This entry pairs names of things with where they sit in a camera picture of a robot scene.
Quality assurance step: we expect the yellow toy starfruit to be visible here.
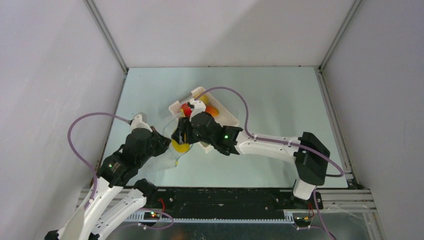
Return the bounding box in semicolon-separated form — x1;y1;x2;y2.
171;139;190;154

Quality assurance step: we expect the clear zip top bag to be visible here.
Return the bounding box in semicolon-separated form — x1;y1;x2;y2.
141;114;193;173

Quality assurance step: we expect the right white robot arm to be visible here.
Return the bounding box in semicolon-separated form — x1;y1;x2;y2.
171;112;330;209

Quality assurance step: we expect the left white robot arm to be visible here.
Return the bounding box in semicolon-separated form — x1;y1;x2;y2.
44;127;171;240

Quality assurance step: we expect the small red toy apple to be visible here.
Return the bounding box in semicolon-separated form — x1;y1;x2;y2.
181;103;192;117

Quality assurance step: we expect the yellow toy lemon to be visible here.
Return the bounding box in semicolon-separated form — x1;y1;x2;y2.
197;94;210;106

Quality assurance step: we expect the white perforated plastic basket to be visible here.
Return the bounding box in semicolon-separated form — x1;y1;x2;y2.
168;86;240;154

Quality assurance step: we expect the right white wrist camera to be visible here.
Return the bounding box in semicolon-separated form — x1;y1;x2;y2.
187;99;206;120

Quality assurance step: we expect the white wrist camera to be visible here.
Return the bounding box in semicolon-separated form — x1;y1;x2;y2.
130;112;152;132
187;99;206;120

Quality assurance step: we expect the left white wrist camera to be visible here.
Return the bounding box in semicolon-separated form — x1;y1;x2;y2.
130;112;152;132

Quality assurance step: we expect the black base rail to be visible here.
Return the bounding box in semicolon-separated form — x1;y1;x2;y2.
145;187;324;219

